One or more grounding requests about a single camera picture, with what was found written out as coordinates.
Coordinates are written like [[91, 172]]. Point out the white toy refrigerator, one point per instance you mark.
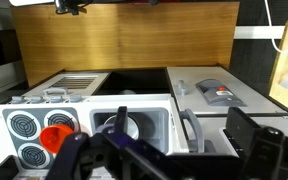
[[209, 91]]

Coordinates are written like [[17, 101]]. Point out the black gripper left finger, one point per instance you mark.
[[80, 155]]

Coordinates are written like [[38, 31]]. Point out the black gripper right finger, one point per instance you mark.
[[263, 146]]

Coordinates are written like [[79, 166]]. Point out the white toy oven door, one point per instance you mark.
[[67, 87]]

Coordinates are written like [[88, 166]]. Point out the grey toy faucet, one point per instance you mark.
[[199, 144]]

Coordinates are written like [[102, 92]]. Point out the red plastic bowl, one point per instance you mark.
[[52, 137]]

